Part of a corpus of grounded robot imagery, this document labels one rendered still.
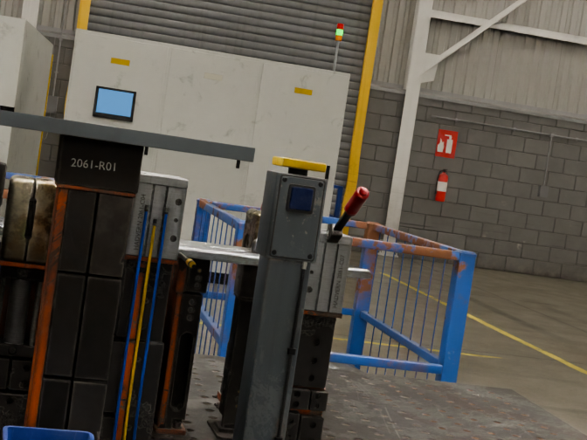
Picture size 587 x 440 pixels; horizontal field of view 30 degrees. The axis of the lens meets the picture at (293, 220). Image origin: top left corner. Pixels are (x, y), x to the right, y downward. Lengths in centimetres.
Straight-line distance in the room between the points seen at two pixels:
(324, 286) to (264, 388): 23
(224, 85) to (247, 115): 33
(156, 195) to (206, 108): 800
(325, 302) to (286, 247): 21
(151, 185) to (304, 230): 24
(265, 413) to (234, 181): 814
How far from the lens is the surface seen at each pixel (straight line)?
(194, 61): 953
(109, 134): 134
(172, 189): 154
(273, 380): 145
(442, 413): 226
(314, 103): 968
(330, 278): 161
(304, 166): 142
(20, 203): 154
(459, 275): 363
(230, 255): 169
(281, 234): 142
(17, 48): 948
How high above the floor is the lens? 116
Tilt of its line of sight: 3 degrees down
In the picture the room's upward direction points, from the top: 8 degrees clockwise
